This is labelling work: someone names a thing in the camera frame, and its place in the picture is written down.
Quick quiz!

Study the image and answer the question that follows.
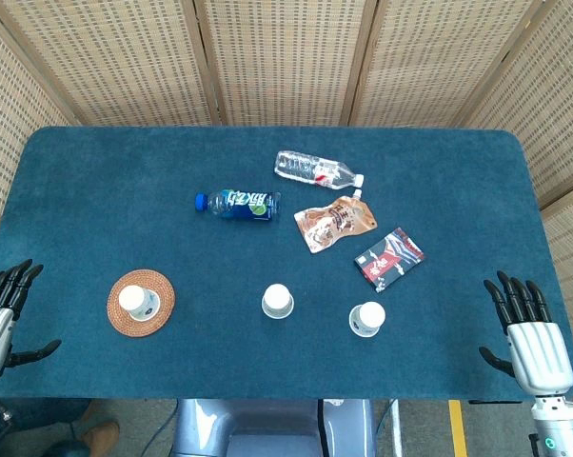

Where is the blue floor cable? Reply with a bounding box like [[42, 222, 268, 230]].
[[141, 399, 181, 457]]

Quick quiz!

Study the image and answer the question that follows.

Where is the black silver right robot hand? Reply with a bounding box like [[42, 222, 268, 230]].
[[478, 269, 573, 396]]

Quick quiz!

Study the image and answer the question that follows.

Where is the dark printed flat box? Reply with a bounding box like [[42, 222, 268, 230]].
[[354, 227, 425, 293]]

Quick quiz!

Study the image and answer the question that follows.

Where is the round woven rattan coaster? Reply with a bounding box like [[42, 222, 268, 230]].
[[107, 268, 177, 338]]

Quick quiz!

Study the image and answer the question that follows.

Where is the white floral paper cup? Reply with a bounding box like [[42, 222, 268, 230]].
[[347, 301, 386, 338], [261, 283, 295, 320], [117, 284, 161, 323]]

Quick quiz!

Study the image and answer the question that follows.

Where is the blue jeans leg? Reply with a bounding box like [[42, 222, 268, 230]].
[[0, 398, 92, 457]]

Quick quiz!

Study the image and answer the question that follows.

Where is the teal carpet table cover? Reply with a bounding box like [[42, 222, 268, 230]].
[[0, 126, 573, 404]]

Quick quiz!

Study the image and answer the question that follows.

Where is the brown suede shoe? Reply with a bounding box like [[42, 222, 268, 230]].
[[74, 420, 121, 451]]

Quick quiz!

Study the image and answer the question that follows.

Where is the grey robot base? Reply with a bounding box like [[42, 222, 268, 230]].
[[171, 398, 378, 457]]

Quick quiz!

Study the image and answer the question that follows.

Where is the white table leg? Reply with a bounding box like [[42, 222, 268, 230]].
[[389, 399, 405, 457]]

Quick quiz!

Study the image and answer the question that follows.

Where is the clear plastic water bottle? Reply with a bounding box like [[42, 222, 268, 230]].
[[273, 150, 366, 190]]

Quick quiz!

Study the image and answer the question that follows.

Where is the woven bamboo folding screen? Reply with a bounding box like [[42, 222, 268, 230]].
[[0, 0, 573, 353]]

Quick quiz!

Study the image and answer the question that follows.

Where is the brown spouted snack pouch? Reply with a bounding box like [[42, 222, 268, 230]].
[[293, 189, 379, 255]]

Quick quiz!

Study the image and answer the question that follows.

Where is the blue sports drink bottle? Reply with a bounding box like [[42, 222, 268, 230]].
[[194, 189, 282, 224]]

